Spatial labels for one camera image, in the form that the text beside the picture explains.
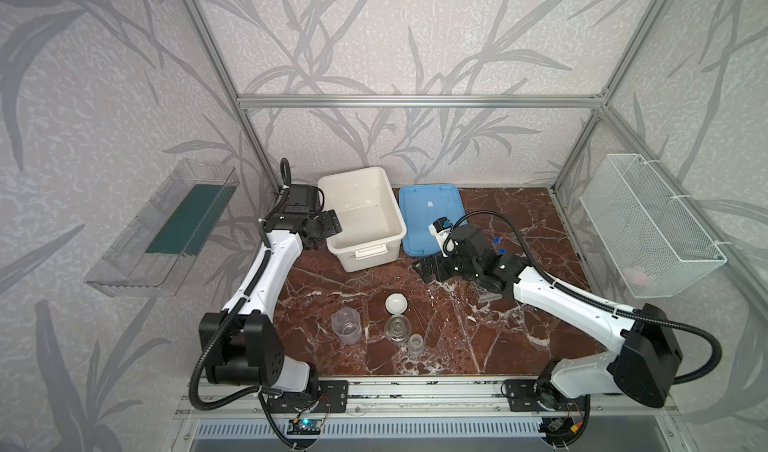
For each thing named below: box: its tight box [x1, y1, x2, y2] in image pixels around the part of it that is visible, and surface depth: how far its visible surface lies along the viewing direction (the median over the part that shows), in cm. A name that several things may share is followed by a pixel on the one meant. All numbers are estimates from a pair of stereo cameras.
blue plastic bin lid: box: [399, 184, 468, 257], surface depth 118 cm
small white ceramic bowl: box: [385, 293, 408, 315], surface depth 90 cm
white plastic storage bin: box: [318, 167, 407, 272], surface depth 102 cm
